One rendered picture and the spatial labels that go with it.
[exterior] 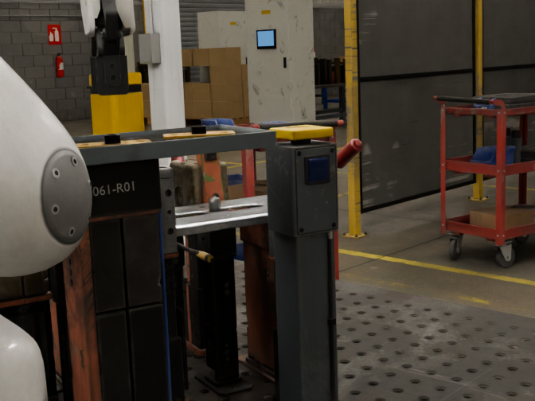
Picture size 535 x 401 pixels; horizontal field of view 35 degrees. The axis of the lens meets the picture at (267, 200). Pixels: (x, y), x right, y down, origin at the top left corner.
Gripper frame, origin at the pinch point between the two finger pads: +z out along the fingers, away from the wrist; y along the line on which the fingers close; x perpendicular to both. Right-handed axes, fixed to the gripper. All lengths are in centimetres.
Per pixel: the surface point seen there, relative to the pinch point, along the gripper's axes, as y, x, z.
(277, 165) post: 6.9, -20.6, 11.1
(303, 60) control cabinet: 1021, -344, 7
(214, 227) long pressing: 30.8, -16.9, 23.2
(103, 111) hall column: 756, -53, 47
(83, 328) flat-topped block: -2.7, 4.8, 26.3
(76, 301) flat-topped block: -0.9, 5.3, 23.6
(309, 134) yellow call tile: 4.6, -24.2, 7.2
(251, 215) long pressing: 33.0, -23.4, 22.2
